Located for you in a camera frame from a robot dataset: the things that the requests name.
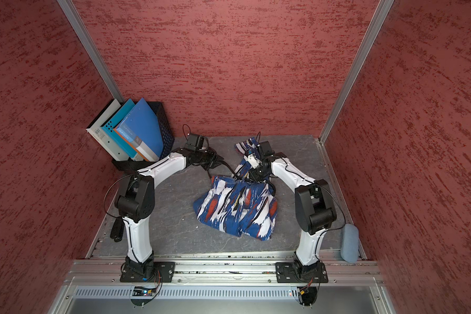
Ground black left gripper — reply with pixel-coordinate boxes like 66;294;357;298
195;146;225;170

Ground blue white patterned trousers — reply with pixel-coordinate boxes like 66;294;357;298
193;137;277;241

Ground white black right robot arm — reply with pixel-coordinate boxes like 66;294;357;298
245;154;337;267

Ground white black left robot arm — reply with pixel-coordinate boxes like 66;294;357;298
115;149;225;277

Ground black mesh file basket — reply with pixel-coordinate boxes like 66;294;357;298
103;98;175;173

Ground blue book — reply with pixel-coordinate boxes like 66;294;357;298
120;98;164;162

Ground teal book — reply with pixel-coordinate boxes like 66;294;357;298
101;99;144;161

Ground grey blue oval speaker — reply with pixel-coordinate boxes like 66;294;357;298
340;224;359;263

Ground small black remote device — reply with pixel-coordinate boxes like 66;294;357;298
110;217;125;242

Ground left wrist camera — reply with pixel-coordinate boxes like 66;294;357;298
184;133;205;152

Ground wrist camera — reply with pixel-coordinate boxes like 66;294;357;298
184;133;205;152
257;141;274;160

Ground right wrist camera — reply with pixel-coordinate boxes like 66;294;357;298
257;141;274;160

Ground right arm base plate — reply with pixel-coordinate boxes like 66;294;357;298
275;261;328;284

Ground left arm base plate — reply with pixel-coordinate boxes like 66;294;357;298
120;259;175;283

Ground aluminium front rail frame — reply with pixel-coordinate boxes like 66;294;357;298
48;250;397;314

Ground left aluminium corner post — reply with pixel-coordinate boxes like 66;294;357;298
57;0;124;103

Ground aluminium corner post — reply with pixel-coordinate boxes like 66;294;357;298
319;0;395;145
57;0;124;103

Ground right aluminium corner post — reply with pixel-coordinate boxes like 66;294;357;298
319;0;395;145

